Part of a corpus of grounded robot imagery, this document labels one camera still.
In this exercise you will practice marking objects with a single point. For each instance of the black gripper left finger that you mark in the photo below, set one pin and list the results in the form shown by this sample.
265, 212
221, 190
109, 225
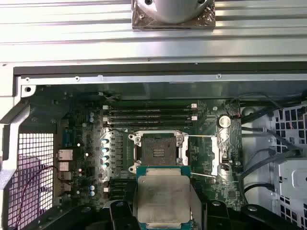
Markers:
120, 215

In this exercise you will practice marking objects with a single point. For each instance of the green motherboard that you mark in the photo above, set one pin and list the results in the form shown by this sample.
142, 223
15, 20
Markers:
206, 191

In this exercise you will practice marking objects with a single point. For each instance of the metal socket cover frame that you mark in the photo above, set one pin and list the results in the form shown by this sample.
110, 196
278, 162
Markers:
215, 155

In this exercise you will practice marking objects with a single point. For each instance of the black and silver PC case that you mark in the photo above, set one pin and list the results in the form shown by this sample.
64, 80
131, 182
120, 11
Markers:
168, 76

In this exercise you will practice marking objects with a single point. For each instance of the CPU with silver top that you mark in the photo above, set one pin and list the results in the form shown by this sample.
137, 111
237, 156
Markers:
163, 196

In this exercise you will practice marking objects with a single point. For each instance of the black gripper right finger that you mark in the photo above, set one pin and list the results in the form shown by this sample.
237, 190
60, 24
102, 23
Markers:
223, 215

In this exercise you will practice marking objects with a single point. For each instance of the silver ethernet port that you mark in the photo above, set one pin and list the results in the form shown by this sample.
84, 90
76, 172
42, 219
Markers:
64, 154

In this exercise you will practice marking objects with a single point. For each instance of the CPU socket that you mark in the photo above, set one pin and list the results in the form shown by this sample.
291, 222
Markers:
158, 146

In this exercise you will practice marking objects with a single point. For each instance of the round silver coin battery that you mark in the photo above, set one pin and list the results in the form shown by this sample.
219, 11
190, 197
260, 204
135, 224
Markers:
224, 121

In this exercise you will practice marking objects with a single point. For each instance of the blue serial port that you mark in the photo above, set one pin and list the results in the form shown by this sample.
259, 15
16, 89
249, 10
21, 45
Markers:
70, 138

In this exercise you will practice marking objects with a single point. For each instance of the silver metal drive cage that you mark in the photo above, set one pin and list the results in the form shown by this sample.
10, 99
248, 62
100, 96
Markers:
292, 177

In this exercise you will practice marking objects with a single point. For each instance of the black RAM slot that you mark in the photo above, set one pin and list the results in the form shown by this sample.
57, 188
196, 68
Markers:
153, 111
120, 193
153, 123
153, 105
153, 118
120, 183

